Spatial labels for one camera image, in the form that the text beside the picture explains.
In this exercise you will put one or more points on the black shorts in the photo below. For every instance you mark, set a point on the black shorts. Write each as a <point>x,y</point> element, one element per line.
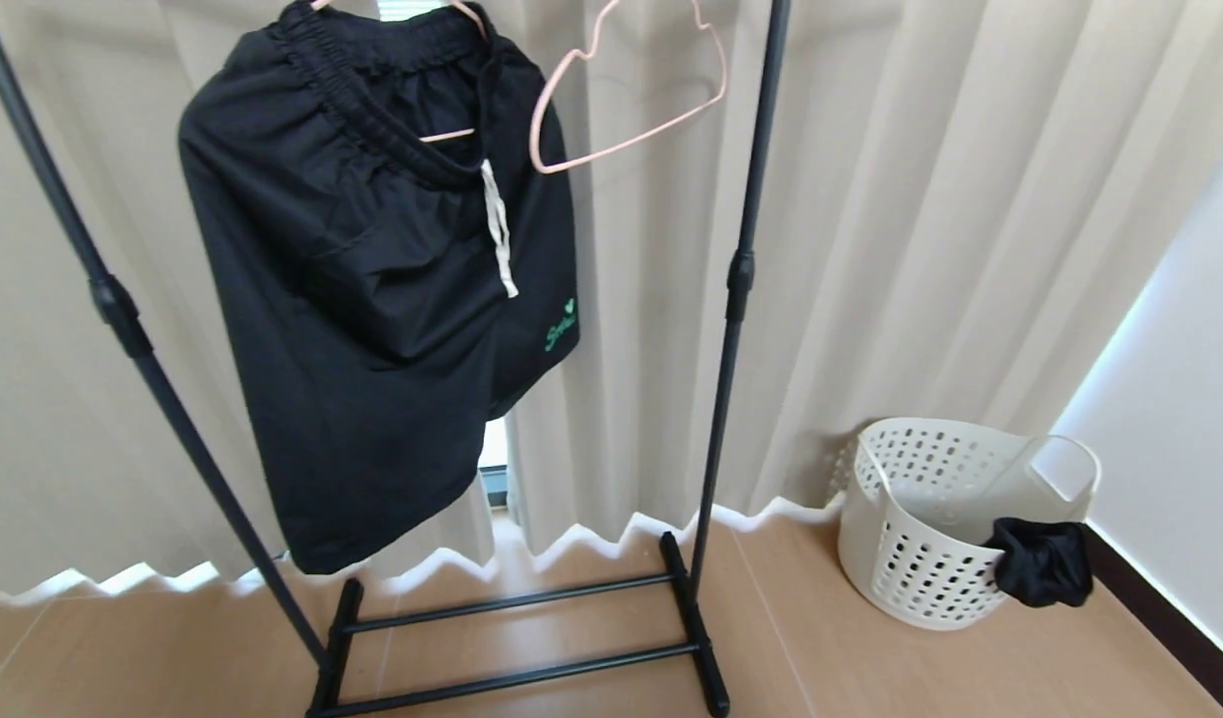
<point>372,349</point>

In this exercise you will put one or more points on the pink clothes hanger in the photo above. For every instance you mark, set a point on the pink clothes hanger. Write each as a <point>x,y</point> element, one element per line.
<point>621,143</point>
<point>447,135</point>

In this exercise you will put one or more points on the black garment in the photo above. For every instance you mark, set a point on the black garment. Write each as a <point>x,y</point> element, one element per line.
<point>1045,563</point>

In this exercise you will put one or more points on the black clothes rack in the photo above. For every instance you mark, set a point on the black clothes rack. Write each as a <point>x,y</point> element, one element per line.
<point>741,269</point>

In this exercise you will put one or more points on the white laundry basket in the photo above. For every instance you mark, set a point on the white laundry basket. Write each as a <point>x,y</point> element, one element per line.
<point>911,578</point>

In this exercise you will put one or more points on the window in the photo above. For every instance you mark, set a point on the window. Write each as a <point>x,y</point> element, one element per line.
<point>494,459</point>

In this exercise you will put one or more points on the beige curtain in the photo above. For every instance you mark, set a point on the beige curtain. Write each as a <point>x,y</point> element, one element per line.
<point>53,449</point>
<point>921,199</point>

